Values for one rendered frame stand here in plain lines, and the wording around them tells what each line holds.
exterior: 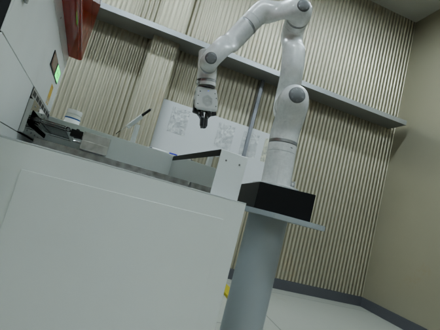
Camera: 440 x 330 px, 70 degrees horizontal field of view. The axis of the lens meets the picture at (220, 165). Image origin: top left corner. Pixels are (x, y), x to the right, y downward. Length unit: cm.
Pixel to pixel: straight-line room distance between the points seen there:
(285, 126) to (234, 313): 74
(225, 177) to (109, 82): 300
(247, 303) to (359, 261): 360
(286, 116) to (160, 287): 80
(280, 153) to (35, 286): 91
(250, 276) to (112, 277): 57
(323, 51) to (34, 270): 435
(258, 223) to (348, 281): 356
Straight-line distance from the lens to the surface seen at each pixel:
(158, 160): 146
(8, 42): 71
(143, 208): 83
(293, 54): 145
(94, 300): 87
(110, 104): 377
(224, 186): 96
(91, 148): 105
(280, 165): 127
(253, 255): 124
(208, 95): 137
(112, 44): 398
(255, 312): 129
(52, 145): 109
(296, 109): 130
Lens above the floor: 79
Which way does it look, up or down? 7 degrees up
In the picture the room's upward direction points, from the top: 15 degrees clockwise
